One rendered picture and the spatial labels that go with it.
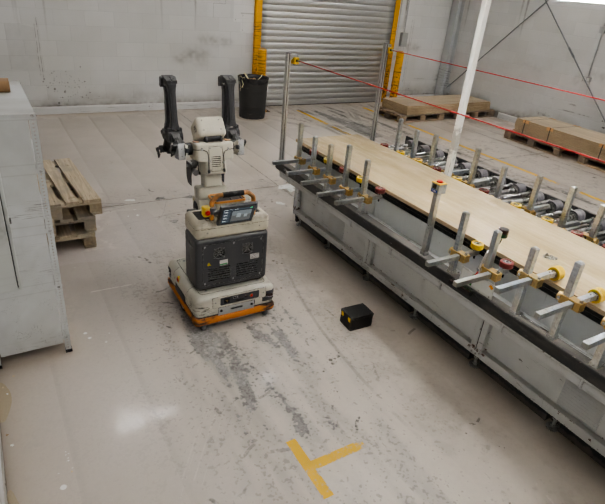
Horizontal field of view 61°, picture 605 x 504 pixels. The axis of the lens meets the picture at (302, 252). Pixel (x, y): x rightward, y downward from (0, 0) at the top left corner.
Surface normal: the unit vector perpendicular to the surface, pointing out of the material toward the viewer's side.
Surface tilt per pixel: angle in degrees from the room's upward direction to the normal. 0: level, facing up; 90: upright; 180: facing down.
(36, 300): 90
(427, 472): 0
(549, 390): 90
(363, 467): 0
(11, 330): 90
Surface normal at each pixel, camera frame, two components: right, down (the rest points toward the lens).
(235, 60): 0.50, 0.44
